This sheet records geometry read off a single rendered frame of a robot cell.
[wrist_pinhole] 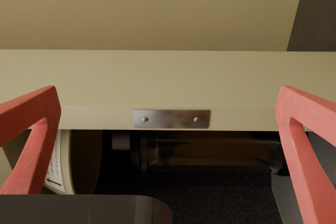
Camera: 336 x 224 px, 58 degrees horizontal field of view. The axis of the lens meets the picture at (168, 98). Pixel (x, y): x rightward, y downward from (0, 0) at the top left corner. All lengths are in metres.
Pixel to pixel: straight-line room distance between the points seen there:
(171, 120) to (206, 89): 0.05
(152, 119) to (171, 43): 0.45
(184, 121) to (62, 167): 0.17
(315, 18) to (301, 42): 0.06
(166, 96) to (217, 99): 0.05
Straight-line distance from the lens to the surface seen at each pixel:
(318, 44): 0.60
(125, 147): 0.45
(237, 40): 0.73
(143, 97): 0.28
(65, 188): 0.40
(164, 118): 0.28
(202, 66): 0.33
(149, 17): 0.69
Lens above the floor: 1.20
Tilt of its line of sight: level
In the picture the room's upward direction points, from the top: 90 degrees counter-clockwise
